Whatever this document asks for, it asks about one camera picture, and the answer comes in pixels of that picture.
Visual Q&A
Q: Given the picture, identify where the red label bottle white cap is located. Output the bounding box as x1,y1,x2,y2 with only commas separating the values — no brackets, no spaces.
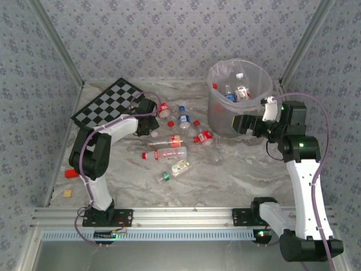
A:
156,103,171,119

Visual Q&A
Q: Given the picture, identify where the clear bottle orange label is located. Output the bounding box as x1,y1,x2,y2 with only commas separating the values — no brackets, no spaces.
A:
148,135,183,148

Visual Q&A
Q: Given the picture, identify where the clear bottle red square label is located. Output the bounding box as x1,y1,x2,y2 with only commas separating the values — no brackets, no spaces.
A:
235,86,252,102

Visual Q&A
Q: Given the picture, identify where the large clear bottle red cap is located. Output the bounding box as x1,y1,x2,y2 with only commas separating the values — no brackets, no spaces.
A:
142,146,188,161

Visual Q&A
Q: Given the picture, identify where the green white label bottle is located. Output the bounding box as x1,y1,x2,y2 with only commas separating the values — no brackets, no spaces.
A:
171,160,192,177

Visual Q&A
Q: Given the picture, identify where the grey plastic bin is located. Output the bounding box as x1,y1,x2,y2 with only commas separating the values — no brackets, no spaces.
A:
207,58,274,139

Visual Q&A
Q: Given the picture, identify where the black grey chessboard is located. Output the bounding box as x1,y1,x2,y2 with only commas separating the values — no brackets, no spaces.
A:
70,77,144,133

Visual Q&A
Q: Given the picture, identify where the left circuit board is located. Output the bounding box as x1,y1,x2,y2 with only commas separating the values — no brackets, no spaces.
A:
94,230,118,239

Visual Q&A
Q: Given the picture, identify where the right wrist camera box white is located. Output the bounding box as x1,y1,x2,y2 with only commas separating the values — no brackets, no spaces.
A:
260,96,279,123

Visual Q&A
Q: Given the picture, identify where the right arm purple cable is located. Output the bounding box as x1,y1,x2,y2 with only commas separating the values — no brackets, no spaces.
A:
265,92,336,271

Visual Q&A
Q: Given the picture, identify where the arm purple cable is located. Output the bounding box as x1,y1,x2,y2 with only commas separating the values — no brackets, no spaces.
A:
73,91,163,248
265,92,336,271

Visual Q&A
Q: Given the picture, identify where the right aluminium side rail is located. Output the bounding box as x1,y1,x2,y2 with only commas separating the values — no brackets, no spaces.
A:
278,81,322,206

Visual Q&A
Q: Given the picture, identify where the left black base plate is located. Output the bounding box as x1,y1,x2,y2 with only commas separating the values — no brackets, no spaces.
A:
82,208,134,228

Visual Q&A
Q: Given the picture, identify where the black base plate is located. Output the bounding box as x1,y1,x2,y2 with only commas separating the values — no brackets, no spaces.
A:
82,208,134,228
231,208,271,226

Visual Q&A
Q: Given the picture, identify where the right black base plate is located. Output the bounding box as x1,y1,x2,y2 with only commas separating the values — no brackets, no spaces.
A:
231,208,271,226

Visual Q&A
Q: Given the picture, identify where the left red wire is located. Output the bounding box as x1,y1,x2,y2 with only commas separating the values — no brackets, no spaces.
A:
115,216,127,235

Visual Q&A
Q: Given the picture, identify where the right aluminium frame post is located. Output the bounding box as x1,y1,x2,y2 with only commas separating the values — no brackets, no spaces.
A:
279,0,336,85

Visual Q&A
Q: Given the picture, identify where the aluminium frame post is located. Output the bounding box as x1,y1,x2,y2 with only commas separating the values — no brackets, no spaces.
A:
279,0,336,85
28,0,85,85

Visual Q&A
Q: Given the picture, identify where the aluminium mounting rail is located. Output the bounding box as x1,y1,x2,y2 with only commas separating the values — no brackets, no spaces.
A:
30,207,338,228

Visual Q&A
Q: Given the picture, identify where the light blue slotted cable duct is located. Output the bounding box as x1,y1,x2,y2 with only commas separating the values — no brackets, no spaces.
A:
41,229,256,242

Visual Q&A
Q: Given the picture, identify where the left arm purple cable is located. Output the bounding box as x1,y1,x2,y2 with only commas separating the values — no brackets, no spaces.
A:
73,91,163,248

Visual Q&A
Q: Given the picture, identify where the left aluminium frame post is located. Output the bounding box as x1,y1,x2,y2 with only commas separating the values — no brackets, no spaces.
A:
28,0,85,85

